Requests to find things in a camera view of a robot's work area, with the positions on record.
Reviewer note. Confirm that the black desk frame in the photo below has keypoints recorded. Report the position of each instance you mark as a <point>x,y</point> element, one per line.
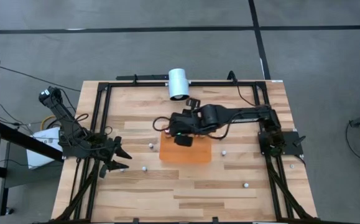
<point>18,137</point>

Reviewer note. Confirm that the black aluminium table frame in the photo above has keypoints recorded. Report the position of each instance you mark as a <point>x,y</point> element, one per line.
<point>130,84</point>

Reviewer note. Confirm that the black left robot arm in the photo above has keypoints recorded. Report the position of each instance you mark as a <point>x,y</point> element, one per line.
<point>64,118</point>

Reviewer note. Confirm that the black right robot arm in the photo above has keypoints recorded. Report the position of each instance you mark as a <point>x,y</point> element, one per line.
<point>245,113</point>

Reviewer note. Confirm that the black power strip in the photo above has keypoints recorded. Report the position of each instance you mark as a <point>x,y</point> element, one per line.
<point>142,77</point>

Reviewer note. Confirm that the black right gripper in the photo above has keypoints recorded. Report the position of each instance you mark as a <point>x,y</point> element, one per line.
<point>186,123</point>

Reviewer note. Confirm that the translucent orange plastic tray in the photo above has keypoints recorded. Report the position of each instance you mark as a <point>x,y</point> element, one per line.
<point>186,154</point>

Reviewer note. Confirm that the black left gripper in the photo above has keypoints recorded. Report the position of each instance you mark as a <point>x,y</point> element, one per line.
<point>103,152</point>

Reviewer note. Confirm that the white paper sheet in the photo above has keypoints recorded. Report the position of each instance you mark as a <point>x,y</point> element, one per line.
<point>38,161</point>

